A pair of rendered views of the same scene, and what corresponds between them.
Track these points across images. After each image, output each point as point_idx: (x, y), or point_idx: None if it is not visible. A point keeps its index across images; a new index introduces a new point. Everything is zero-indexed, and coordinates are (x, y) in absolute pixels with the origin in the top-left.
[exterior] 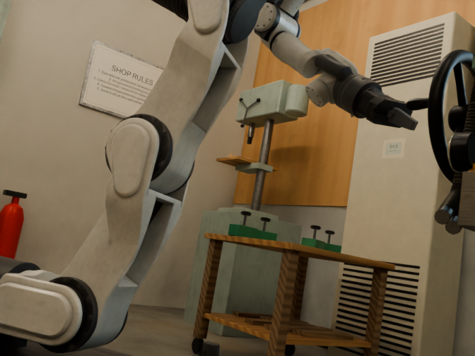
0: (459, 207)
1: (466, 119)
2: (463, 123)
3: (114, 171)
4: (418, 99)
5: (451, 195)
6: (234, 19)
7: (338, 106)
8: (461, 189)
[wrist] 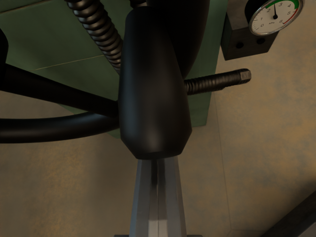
0: (272, 42)
1: (1, 35)
2: (5, 56)
3: None
4: (177, 67)
5: (204, 82)
6: None
7: None
8: (279, 31)
